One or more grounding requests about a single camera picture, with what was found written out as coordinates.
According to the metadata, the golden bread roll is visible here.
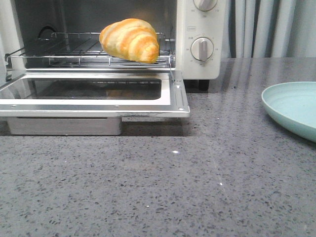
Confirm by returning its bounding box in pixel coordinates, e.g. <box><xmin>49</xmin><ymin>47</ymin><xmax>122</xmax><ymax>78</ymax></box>
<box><xmin>99</xmin><ymin>18</ymin><xmax>159</xmax><ymax>64</ymax></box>

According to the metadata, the oven glass door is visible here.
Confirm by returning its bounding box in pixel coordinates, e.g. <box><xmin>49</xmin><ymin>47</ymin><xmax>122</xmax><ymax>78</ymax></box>
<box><xmin>0</xmin><ymin>69</ymin><xmax>190</xmax><ymax>135</ymax></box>

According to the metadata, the lower oven knob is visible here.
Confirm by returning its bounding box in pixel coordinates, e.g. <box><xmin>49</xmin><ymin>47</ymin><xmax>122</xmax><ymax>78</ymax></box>
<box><xmin>191</xmin><ymin>37</ymin><xmax>214</xmax><ymax>62</ymax></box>

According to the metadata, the oven knob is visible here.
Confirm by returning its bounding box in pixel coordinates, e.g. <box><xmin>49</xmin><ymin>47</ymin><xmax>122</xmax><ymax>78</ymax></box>
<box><xmin>191</xmin><ymin>37</ymin><xmax>214</xmax><ymax>62</ymax></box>
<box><xmin>193</xmin><ymin>0</ymin><xmax>217</xmax><ymax>12</ymax></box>

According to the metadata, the upper oven knob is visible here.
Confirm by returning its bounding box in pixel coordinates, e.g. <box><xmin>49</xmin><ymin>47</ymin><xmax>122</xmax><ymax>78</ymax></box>
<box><xmin>193</xmin><ymin>0</ymin><xmax>217</xmax><ymax>12</ymax></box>

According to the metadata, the white Toshiba toaster oven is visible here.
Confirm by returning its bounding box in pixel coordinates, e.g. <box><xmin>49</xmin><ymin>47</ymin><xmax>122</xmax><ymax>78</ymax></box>
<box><xmin>0</xmin><ymin>0</ymin><xmax>227</xmax><ymax>91</ymax></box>

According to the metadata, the grey curtain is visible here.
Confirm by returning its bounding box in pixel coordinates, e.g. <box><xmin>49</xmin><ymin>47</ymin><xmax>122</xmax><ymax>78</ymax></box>
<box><xmin>222</xmin><ymin>0</ymin><xmax>316</xmax><ymax>58</ymax></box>

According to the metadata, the light green plate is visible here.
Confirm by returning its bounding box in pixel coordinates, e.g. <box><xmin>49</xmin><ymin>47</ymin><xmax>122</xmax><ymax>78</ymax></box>
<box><xmin>261</xmin><ymin>81</ymin><xmax>316</xmax><ymax>142</ymax></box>

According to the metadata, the wire oven rack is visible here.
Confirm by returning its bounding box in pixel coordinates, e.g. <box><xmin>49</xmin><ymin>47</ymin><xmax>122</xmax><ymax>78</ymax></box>
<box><xmin>5</xmin><ymin>32</ymin><xmax>175</xmax><ymax>69</ymax></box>

